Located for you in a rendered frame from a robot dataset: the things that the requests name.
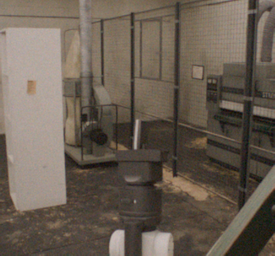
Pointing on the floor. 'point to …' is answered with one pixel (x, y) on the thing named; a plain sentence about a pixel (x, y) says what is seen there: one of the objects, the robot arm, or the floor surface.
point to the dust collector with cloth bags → (86, 113)
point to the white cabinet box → (33, 116)
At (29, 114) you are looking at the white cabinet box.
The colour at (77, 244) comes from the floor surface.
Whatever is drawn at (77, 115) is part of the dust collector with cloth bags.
